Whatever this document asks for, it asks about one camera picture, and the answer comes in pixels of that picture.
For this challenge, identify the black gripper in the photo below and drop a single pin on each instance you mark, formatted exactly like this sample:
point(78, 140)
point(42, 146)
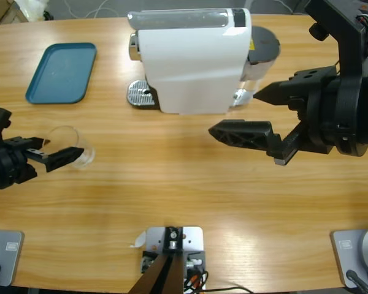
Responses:
point(331, 116)
point(9, 165)

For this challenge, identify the clear glass cup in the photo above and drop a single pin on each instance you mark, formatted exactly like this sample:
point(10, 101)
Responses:
point(86, 159)

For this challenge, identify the white capsule coffee machine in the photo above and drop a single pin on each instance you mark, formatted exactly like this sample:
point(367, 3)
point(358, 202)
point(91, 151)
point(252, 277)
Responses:
point(196, 70)

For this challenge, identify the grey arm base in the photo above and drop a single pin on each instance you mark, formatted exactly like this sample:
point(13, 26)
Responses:
point(355, 254)
point(7, 257)

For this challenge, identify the water tank with dark lid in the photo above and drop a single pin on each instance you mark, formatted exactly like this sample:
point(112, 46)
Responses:
point(263, 43)

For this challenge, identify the teal plastic tray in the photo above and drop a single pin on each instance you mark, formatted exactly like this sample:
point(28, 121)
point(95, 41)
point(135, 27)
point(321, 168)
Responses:
point(61, 73)

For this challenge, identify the white paper tag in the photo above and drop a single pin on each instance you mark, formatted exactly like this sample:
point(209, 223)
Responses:
point(138, 240)

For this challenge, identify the white plastic bag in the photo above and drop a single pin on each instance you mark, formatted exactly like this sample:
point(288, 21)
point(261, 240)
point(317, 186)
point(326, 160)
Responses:
point(32, 8)

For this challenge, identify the brown cardboard box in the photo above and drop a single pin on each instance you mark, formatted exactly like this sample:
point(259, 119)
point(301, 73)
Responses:
point(4, 12)

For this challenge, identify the white block with dark post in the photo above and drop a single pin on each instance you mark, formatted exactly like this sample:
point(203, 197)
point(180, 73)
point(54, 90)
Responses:
point(191, 242)

